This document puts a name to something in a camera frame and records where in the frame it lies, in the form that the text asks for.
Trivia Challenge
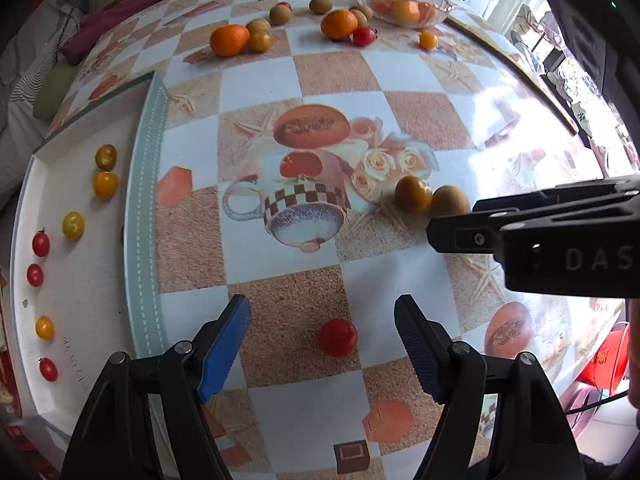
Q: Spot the white tray with green rim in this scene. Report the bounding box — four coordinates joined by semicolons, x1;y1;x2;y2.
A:
9;71;172;436

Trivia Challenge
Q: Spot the red printed carton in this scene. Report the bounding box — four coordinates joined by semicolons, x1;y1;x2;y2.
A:
0;350;58;480

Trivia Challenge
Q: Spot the magenta cloth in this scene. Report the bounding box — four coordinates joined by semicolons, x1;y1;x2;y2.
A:
61;0;213;65

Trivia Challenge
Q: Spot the gold wire shoe rack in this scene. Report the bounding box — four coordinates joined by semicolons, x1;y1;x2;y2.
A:
510;5;566;81

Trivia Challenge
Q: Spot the red plastic bucket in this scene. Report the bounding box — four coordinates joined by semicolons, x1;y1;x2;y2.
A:
575;327;632;403

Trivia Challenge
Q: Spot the grey striped bedding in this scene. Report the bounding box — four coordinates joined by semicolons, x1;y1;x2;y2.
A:
0;0;88;201

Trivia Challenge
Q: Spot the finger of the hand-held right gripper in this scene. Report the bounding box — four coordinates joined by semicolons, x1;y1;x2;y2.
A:
427;191;640;253
472;174;640;213

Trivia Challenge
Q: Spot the green cushion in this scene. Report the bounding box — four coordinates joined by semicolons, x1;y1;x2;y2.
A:
32;60;81;121

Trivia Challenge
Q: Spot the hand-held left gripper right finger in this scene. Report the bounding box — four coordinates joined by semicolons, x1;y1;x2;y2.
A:
393;293;587;480

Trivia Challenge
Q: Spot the checked printed tablecloth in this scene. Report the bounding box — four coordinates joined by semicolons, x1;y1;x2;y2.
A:
47;0;631;480

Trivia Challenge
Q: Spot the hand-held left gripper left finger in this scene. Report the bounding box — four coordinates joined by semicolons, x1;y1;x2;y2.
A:
59;293;252;480

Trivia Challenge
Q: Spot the yellow-brown tomato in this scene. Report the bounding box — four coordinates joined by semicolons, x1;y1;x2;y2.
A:
394;175;433;213

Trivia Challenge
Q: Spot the dark yellow-green cherry tomato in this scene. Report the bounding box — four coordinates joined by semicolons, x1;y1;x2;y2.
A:
94;144;118;171

